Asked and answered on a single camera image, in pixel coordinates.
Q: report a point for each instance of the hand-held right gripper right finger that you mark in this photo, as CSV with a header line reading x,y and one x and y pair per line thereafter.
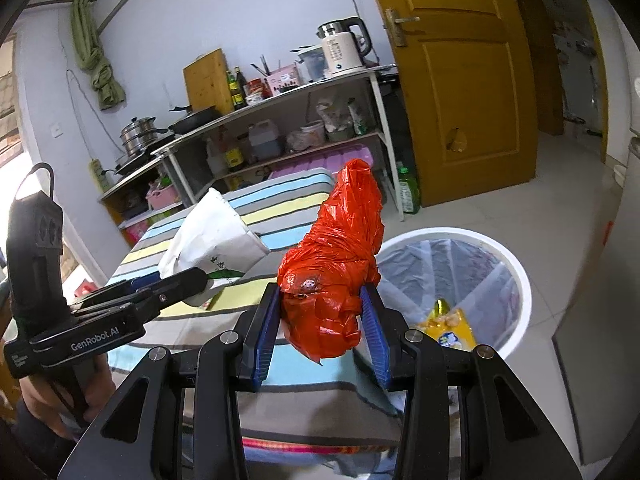
x,y
377,345

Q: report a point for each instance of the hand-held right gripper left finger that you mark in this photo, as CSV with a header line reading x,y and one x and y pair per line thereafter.
x,y
262,355

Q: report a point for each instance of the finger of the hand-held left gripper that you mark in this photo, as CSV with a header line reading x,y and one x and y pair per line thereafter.
x,y
115,292
175,285

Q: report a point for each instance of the crushed white paper cup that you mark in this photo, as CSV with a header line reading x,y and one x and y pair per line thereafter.
x,y
210,230

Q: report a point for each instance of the gold foil packet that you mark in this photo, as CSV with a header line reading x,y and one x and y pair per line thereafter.
x,y
440,307

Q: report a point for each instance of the yellow snack packet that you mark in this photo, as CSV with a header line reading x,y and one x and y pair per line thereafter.
x,y
450,332

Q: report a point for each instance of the red plastic bag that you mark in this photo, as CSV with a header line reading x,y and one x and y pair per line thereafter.
x,y
340,240

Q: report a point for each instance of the white round trash bin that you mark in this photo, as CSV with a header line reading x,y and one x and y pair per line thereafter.
x,y
515,280

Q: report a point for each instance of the person's left hand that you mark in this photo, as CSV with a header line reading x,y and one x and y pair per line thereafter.
x,y
45,400

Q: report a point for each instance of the red stool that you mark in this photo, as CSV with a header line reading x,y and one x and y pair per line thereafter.
x,y
82,290

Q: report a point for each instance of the pink storage bin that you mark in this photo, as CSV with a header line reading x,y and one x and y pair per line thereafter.
x,y
140,230

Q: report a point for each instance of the pink plastic basket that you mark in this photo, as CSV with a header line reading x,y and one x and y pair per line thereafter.
x,y
162,197

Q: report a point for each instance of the wooden side shelf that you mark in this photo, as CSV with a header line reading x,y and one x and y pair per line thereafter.
x,y
120,187

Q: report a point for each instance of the colourful plaid blanket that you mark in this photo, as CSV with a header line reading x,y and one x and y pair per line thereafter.
x,y
320,445

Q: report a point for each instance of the yellowed power strip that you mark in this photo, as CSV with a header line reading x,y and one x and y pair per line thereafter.
x,y
96,175

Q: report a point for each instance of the clear plastic bin liner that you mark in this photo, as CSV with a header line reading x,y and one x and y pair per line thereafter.
x,y
470,280

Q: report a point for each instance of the blue towel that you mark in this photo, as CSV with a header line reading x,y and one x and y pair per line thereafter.
x,y
320,467

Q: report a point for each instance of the black induction cooker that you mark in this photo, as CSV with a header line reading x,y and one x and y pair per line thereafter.
x,y
132,162

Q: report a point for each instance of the white plastic bottle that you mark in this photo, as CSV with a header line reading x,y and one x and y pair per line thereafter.
x,y
215,160

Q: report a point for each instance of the striped tablecloth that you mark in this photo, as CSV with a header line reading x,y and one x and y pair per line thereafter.
x,y
280,205

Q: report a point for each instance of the yellow label oil bottle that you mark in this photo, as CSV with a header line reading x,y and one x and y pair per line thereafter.
x,y
233,157

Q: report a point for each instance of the steel steamer pot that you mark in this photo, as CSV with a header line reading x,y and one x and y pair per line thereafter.
x,y
137,137

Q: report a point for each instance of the green detergent bottle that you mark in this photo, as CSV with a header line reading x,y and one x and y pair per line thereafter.
x,y
409,192

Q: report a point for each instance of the black frying pan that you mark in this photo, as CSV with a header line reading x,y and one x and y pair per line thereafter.
x,y
197,120

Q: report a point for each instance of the dark liquid jug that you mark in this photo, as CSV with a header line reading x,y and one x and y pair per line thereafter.
x,y
265,142

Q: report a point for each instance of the pink-lidded storage box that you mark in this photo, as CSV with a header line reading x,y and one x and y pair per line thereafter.
x,y
320,162

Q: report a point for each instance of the green glass bottle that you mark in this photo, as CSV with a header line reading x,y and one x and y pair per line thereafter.
x,y
232,92

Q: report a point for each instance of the green hanging cloth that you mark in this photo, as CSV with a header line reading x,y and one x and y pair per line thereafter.
x,y
100,75

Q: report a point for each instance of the wooden cutting board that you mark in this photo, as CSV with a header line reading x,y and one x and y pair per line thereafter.
x,y
207,82

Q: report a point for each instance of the dark sauce bottle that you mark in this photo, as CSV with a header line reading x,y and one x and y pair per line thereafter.
x,y
241,87

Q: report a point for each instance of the red sauce jar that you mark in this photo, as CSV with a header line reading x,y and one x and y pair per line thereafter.
x,y
256,87

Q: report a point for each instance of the grey refrigerator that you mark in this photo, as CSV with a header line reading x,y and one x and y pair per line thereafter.
x,y
595,360

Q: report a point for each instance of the plastic food bags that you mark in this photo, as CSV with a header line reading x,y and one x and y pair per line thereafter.
x,y
340,120

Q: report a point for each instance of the pink utensil holder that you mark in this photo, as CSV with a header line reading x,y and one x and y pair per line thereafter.
x,y
282,80

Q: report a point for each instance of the white metal kitchen rack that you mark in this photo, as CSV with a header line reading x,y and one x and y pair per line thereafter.
x,y
320,87

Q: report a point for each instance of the yellow wooden door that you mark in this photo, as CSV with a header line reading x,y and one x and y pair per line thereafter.
x,y
460,110

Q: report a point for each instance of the grey water filter jug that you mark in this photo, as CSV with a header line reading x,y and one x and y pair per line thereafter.
x,y
315,65

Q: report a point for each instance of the white electric kettle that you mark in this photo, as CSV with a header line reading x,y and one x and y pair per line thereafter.
x,y
342,52

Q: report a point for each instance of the white wall switch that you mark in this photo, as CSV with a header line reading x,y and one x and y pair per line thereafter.
x,y
57,130

